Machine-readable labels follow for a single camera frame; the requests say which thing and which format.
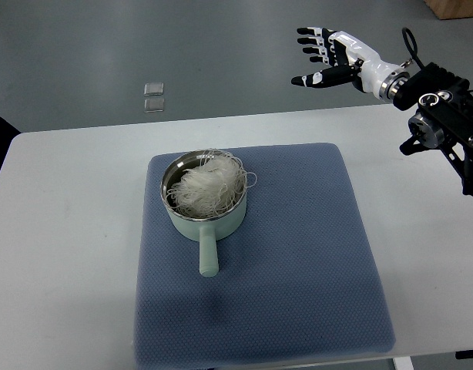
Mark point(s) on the blue textured table mat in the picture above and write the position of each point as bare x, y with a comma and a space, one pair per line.
297, 279

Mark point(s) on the upper metal floor plate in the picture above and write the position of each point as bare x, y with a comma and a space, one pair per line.
153, 89

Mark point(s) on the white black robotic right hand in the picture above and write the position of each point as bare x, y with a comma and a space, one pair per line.
349, 60

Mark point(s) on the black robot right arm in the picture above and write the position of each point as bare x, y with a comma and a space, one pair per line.
443, 120

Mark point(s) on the mint green steel pot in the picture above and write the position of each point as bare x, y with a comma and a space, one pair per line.
207, 232

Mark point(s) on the white vermicelli noodle bundle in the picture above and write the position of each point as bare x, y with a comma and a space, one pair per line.
205, 184

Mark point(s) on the black table bracket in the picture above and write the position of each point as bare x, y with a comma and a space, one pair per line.
462, 355

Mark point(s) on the wooden box corner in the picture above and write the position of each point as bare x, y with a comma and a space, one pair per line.
451, 9

